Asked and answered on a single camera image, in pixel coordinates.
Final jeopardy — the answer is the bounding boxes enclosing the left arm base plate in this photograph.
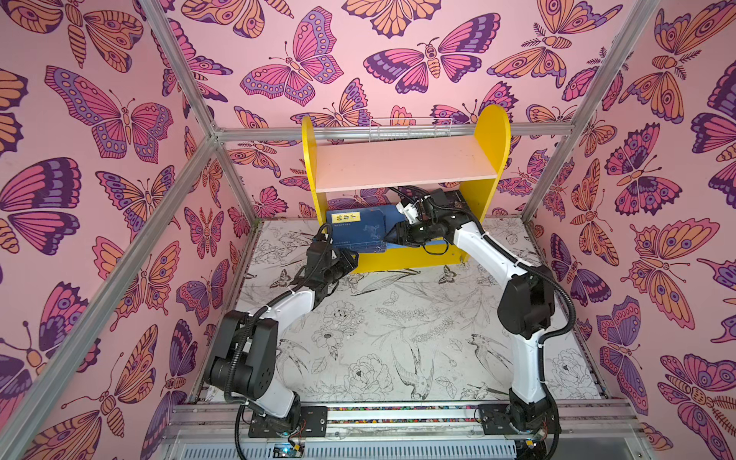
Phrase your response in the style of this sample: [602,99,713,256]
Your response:
[248,406,329,439]

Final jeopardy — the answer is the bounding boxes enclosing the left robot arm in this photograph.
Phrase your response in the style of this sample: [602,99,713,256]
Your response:
[203,224,358,434]

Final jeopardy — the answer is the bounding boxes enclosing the aluminium frame bars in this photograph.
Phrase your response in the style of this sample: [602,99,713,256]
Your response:
[0,0,662,460]

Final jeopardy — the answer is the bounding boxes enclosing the small green circuit board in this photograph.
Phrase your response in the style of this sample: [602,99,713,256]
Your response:
[272,443,305,459]

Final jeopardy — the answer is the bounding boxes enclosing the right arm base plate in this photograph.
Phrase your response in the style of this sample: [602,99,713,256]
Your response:
[476,402,560,438]

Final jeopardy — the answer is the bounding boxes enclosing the yellow pink blue bookshelf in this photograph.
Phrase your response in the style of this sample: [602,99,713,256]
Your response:
[302,105,511,272]

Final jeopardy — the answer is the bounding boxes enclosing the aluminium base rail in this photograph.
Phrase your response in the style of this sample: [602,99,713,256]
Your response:
[154,400,656,459]

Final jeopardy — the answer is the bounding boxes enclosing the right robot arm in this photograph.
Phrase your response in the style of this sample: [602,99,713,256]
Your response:
[384,186,575,434]

